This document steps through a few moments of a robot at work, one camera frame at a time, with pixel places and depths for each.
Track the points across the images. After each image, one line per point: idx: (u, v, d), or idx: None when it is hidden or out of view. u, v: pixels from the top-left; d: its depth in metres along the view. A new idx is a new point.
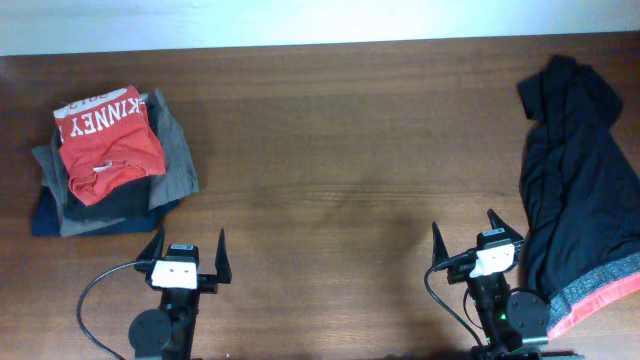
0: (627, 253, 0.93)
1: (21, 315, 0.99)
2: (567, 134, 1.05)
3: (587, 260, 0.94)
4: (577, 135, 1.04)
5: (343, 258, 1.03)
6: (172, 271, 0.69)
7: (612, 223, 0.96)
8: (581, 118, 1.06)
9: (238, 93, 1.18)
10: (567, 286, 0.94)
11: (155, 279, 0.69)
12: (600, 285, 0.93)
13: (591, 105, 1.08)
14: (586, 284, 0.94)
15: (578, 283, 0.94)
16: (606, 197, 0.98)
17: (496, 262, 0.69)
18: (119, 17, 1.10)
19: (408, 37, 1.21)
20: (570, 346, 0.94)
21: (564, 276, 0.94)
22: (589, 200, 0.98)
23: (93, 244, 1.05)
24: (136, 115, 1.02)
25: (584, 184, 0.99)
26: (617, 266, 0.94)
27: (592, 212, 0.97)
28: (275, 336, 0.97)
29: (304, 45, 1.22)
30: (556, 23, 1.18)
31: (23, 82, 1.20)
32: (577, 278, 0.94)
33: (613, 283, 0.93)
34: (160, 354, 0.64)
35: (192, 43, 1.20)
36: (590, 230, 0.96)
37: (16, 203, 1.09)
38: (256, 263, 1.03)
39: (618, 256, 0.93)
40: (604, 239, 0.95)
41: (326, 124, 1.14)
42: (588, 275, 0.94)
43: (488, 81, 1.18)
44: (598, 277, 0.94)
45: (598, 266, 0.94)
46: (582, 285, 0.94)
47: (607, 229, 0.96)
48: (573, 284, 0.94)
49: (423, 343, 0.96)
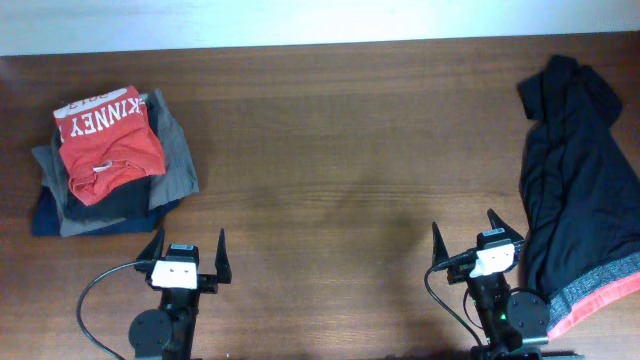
0: (627, 253, 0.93)
1: (21, 315, 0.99)
2: (567, 134, 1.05)
3: (586, 260, 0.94)
4: (577, 135, 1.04)
5: (343, 258, 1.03)
6: (172, 271, 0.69)
7: (612, 223, 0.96)
8: (581, 118, 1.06)
9: (238, 93, 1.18)
10: (567, 286, 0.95)
11: (155, 278, 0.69)
12: (600, 285, 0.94)
13: (591, 105, 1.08)
14: (586, 284, 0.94)
15: (578, 283, 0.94)
16: (606, 197, 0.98)
17: (496, 262, 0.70)
18: (120, 18, 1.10)
19: (408, 37, 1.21)
20: (570, 346, 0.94)
21: (564, 276, 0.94)
22: (589, 200, 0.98)
23: (93, 244, 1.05)
24: (136, 115, 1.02)
25: (584, 184, 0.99)
26: (617, 266, 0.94)
27: (592, 212, 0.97)
28: (275, 336, 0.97)
29: (304, 45, 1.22)
30: (555, 23, 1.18)
31: (23, 82, 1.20)
32: (577, 278, 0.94)
33: (613, 283, 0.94)
34: (160, 354, 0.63)
35: (192, 43, 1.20)
36: (589, 230, 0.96)
37: (16, 203, 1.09)
38: (256, 263, 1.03)
39: (617, 256, 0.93)
40: (603, 239, 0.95)
41: (326, 124, 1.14)
42: (588, 275, 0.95)
43: (488, 81, 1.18)
44: (598, 277, 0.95)
45: (598, 266, 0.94)
46: (582, 285, 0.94)
47: (607, 229, 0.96)
48: (573, 283, 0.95)
49: (423, 343, 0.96)
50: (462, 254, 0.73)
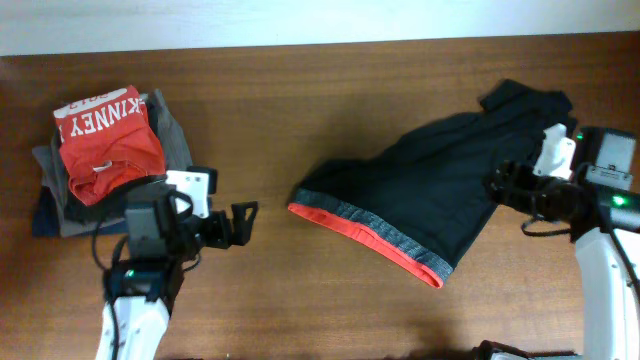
0: (395, 241, 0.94)
1: (23, 314, 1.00)
2: (479, 131, 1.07)
3: (409, 237, 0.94)
4: (483, 137, 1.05)
5: (344, 259, 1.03)
6: (186, 179, 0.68)
7: (378, 218, 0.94)
8: (508, 124, 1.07)
9: (237, 92, 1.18)
10: (373, 212, 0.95)
11: (169, 180, 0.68)
12: (395, 237, 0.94)
13: (528, 118, 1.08)
14: (380, 227, 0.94)
15: (378, 220, 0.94)
16: (447, 212, 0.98)
17: (549, 146, 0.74)
18: (119, 17, 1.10)
19: (408, 37, 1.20)
20: (567, 346, 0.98)
21: (382, 201, 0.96)
22: (443, 207, 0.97)
23: (93, 245, 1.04)
24: (136, 115, 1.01)
25: (453, 195, 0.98)
26: (411, 246, 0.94)
27: (437, 210, 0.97)
28: (275, 336, 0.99)
29: (303, 44, 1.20)
30: (555, 23, 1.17)
31: (23, 82, 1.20)
32: (383, 218, 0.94)
33: (408, 256, 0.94)
34: (153, 206, 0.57)
35: (191, 42, 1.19)
36: (399, 205, 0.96)
37: (16, 203, 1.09)
38: (256, 263, 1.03)
39: (416, 250, 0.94)
40: (384, 222, 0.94)
41: (325, 124, 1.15)
42: (388, 220, 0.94)
43: (488, 81, 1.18)
44: (399, 236, 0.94)
45: (426, 252, 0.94)
46: (378, 224, 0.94)
47: (383, 222, 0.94)
48: (379, 215, 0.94)
49: (421, 342, 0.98)
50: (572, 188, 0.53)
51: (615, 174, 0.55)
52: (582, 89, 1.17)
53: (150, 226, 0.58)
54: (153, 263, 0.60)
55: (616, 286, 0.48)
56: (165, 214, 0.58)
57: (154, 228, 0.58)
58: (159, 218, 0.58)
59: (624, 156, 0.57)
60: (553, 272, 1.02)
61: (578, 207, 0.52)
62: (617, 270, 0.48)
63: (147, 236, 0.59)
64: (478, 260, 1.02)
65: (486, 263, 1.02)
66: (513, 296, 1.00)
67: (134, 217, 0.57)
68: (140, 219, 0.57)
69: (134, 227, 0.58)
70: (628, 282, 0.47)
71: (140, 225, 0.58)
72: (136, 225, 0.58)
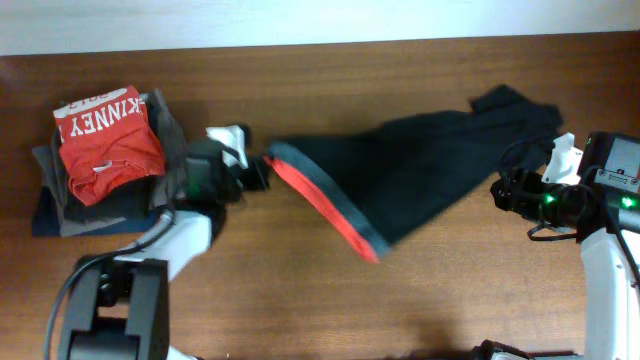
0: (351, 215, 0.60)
1: (24, 314, 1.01)
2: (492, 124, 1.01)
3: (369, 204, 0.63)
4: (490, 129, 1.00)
5: (344, 260, 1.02)
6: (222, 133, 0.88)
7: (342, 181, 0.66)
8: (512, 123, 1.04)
9: (237, 93, 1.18)
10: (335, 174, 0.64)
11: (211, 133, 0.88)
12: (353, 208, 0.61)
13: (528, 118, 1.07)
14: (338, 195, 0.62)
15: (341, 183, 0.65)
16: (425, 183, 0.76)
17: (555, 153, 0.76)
18: (118, 17, 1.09)
19: (409, 36, 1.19)
20: (567, 346, 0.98)
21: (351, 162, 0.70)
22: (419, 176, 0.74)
23: (94, 245, 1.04)
24: (136, 116, 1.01)
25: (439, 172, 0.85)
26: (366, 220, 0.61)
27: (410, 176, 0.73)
28: (276, 335, 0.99)
29: (303, 44, 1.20)
30: (556, 23, 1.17)
31: (23, 82, 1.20)
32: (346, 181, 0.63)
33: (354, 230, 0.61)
34: (207, 161, 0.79)
35: (190, 42, 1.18)
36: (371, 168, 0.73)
37: (16, 203, 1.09)
38: (256, 263, 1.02)
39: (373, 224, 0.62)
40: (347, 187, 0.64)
41: (325, 124, 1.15)
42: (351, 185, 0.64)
43: (487, 82, 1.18)
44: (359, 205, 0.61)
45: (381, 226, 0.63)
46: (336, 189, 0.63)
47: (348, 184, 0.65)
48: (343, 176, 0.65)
49: (421, 342, 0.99)
50: (572, 187, 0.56)
51: (622, 177, 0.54)
52: (581, 89, 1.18)
53: (203, 177, 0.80)
54: (202, 206, 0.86)
55: (620, 286, 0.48)
56: (214, 168, 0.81)
57: (206, 178, 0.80)
58: (211, 171, 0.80)
59: (633, 160, 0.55)
60: (553, 272, 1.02)
61: (585, 206, 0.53)
62: (621, 270, 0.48)
63: (201, 182, 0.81)
64: (479, 259, 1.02)
65: (486, 263, 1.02)
66: (514, 296, 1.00)
67: (193, 166, 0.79)
68: (197, 168, 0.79)
69: (192, 174, 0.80)
70: (633, 284, 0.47)
71: (198, 173, 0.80)
72: (194, 173, 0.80)
